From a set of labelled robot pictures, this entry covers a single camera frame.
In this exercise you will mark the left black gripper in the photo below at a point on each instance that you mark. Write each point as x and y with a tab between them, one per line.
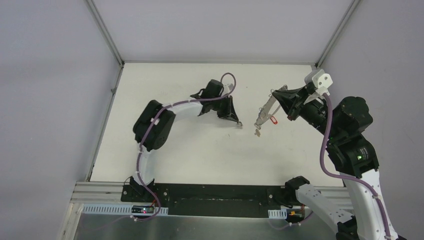
224	105

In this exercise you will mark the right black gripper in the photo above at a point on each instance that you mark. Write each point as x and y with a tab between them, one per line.
292	100

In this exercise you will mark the large silver carabiner keyring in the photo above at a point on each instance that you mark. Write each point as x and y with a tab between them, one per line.
265	113

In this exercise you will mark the key with red tag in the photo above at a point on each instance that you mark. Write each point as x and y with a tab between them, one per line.
274	120

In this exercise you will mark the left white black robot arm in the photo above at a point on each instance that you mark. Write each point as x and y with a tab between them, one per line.
153	126

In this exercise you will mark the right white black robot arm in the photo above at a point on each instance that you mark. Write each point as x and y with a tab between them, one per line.
345	154

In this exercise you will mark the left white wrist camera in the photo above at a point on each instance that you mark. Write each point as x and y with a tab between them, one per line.
228	89

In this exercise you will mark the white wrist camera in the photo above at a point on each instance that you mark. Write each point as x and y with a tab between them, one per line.
228	89
317	84

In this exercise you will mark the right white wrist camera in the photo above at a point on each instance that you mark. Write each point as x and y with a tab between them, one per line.
317	84

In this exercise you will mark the right aluminium frame post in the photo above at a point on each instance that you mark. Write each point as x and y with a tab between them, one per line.
354	4

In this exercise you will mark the aluminium frame post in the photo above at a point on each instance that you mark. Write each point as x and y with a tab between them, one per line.
97	17
354	4

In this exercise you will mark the right white slotted cable duct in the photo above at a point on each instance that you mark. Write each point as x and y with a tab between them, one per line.
277	214

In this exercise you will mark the white slotted cable duct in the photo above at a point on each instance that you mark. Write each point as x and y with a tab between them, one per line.
123	209
277	214

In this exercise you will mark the left white slotted cable duct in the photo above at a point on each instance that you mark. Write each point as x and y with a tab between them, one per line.
123	209

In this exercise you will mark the left aluminium frame post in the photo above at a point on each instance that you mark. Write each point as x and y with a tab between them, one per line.
97	17

